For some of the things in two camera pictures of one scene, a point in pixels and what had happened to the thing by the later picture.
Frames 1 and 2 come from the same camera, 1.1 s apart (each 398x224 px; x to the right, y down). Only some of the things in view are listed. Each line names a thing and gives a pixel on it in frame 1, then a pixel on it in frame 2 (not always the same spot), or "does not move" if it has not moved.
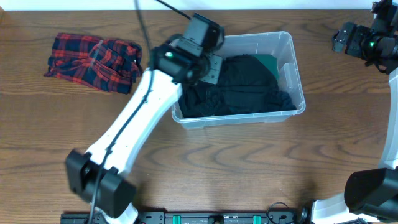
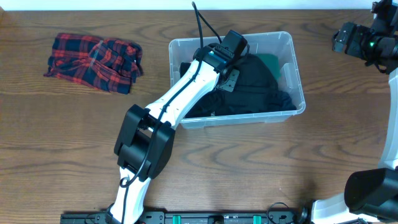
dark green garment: (270, 61) does not move
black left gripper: (211, 69) to (228, 82)
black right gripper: (359, 48) does not move
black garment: (246, 86) does not move
